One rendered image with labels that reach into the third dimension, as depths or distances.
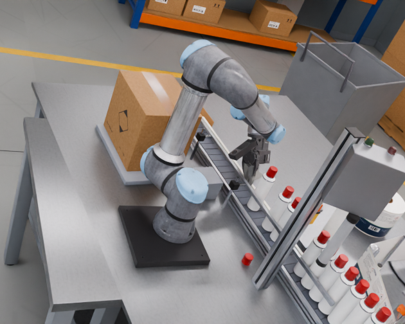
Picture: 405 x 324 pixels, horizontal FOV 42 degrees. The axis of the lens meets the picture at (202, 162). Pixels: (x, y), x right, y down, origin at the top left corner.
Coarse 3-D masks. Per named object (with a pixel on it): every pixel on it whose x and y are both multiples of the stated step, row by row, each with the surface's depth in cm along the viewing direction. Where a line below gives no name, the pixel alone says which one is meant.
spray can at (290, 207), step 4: (296, 200) 186; (288, 204) 190; (292, 204) 187; (296, 204) 186; (288, 208) 188; (292, 208) 187; (284, 212) 190; (288, 212) 188; (292, 212) 187; (284, 216) 190; (288, 216) 188; (280, 220) 192; (284, 220) 190; (280, 224) 192; (284, 224) 191; (272, 232) 196; (276, 232) 194; (272, 236) 196; (276, 236) 194; (272, 240) 196
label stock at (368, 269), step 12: (384, 240) 189; (396, 240) 196; (384, 252) 198; (360, 264) 186; (372, 264) 179; (360, 276) 184; (372, 276) 177; (372, 288) 175; (384, 288) 168; (384, 300) 166
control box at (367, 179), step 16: (352, 160) 144; (368, 160) 143; (384, 160) 145; (400, 160) 148; (336, 176) 149; (352, 176) 146; (368, 176) 146; (384, 176) 145; (400, 176) 144; (336, 192) 150; (352, 192) 149; (368, 192) 149; (384, 192) 148; (352, 208) 152; (368, 208) 152
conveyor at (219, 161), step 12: (204, 132) 240; (204, 144) 232; (216, 156) 228; (228, 168) 224; (228, 180) 217; (240, 180) 220; (240, 192) 213; (252, 216) 204; (264, 216) 206; (288, 264) 190; (300, 288) 182
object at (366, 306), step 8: (368, 296) 160; (376, 296) 160; (360, 304) 162; (368, 304) 160; (352, 312) 165; (360, 312) 162; (368, 312) 160; (344, 320) 168; (352, 320) 164; (360, 320) 163
